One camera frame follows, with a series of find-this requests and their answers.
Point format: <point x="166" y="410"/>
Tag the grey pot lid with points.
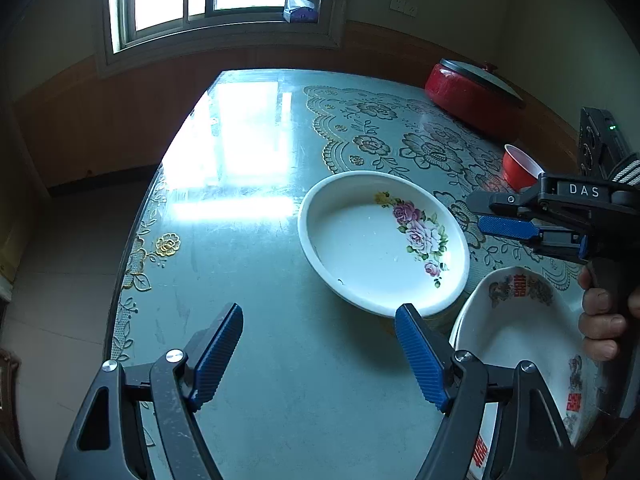
<point x="480" y="76"/>

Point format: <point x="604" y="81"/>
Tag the red bowl white inside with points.
<point x="517" y="172"/>

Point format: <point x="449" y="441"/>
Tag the floral lace tablecloth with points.
<point x="280" y="360"/>

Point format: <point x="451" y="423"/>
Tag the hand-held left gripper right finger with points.
<point x="420" y="355"/>

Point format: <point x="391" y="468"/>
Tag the wall outlet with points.
<point x="403" y="6"/>

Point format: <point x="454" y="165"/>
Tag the person's right hand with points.
<point x="602" y="325"/>

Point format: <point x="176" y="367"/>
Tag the tissue pack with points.
<point x="299" y="10"/>

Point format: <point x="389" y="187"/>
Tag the white angular plate red print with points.
<point x="520" y="330"/>

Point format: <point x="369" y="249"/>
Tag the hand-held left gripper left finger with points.
<point x="217" y="355"/>

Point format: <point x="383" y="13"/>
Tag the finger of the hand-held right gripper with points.
<point x="505" y="201"/>
<point x="507" y="227"/>

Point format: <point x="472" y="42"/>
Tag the red cooking pot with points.
<point x="465" y="102"/>

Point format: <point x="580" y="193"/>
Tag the white floral enamel bowl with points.
<point x="370" y="250"/>

